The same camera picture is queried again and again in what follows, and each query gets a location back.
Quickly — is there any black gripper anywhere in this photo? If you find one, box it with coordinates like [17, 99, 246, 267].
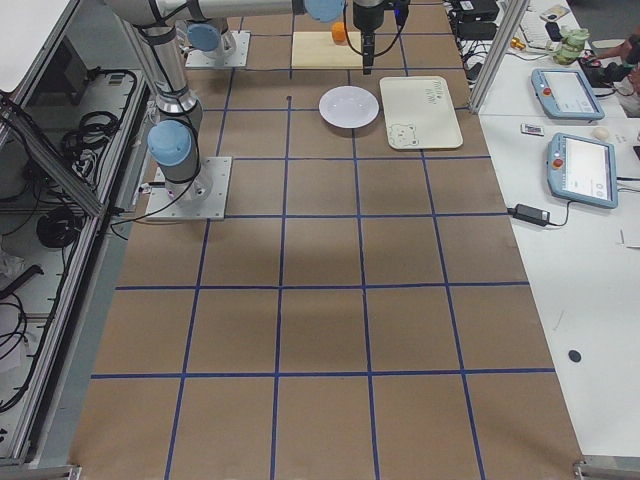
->
[352, 0, 386, 75]

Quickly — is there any orange fruit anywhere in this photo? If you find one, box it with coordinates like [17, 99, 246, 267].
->
[331, 21, 347, 44]

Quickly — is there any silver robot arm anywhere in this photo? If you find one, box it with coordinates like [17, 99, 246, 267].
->
[107, 1, 346, 202]
[187, 19, 237, 58]

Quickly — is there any cream bear tray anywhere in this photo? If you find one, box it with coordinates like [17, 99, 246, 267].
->
[379, 76, 463, 150]

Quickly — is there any white round plate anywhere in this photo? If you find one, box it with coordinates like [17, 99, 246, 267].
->
[319, 86, 379, 129]

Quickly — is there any far blue teach pendant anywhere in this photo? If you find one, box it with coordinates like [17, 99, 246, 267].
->
[530, 69, 605, 120]

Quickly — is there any blue teach pendant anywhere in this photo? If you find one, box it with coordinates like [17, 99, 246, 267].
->
[530, 69, 605, 120]
[546, 133, 618, 209]

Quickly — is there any black power adapter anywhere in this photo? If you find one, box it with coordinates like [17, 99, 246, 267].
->
[507, 204, 550, 227]

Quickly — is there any near blue teach pendant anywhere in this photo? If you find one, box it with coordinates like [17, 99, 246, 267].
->
[546, 133, 618, 209]

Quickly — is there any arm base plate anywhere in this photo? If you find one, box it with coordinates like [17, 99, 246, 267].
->
[186, 25, 251, 70]
[145, 157, 232, 222]

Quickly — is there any aluminium frame post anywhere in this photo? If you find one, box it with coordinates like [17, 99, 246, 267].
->
[469, 0, 530, 114]

